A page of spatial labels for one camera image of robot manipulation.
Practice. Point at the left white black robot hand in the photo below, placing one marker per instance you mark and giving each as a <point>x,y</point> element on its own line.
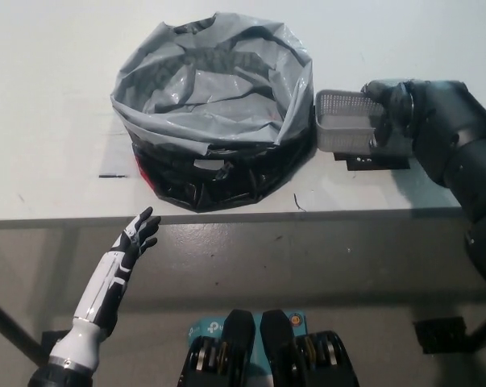
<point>109,286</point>

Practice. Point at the bin with grey bag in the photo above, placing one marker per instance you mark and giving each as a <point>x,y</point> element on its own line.
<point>210,121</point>

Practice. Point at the small grey perforated basket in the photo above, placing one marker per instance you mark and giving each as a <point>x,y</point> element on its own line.
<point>343,129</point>

